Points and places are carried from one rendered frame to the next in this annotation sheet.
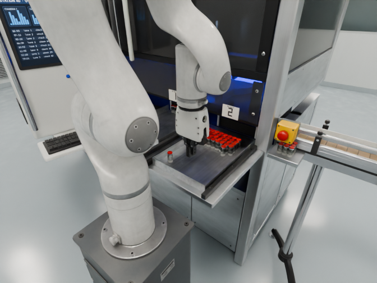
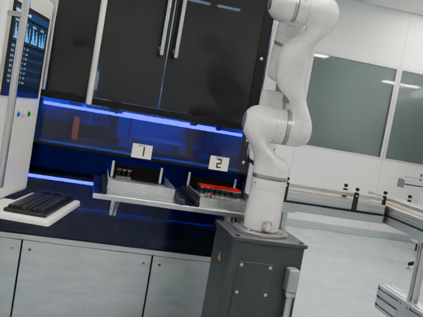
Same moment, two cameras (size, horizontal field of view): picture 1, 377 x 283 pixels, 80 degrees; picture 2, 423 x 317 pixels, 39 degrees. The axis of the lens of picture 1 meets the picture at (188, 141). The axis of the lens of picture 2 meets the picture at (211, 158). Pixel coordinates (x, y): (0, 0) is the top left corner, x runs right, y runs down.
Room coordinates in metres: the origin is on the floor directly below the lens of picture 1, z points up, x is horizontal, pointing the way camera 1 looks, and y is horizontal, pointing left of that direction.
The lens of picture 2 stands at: (-0.66, 1.82, 1.22)
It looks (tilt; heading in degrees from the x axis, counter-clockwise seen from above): 4 degrees down; 309
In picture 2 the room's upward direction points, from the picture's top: 10 degrees clockwise
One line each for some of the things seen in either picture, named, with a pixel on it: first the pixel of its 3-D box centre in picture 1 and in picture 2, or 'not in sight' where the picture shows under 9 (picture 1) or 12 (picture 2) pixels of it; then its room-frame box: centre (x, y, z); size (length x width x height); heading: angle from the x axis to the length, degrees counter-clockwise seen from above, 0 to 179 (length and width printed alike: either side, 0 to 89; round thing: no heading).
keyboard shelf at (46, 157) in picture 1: (83, 135); (27, 206); (1.12, 0.61, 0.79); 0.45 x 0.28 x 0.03; 130
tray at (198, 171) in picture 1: (203, 154); (223, 199); (0.78, -0.06, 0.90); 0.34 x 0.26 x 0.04; 141
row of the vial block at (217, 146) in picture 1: (215, 144); (219, 193); (0.85, -0.12, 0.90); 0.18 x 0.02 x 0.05; 51
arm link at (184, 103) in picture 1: (192, 100); not in sight; (0.60, -0.01, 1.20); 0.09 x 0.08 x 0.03; 51
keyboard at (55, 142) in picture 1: (84, 135); (42, 202); (1.09, 0.58, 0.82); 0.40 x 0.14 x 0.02; 130
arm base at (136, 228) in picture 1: (130, 208); (264, 205); (0.43, 0.16, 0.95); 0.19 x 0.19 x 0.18
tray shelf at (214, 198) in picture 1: (179, 142); (180, 197); (0.92, 0.04, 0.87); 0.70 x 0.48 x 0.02; 51
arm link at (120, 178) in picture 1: (111, 137); (266, 141); (0.46, 0.18, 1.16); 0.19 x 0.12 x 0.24; 45
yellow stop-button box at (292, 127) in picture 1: (286, 131); not in sight; (0.80, -0.40, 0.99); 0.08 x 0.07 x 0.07; 141
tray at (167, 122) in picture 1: (164, 122); (138, 182); (1.08, 0.13, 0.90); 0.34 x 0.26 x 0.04; 141
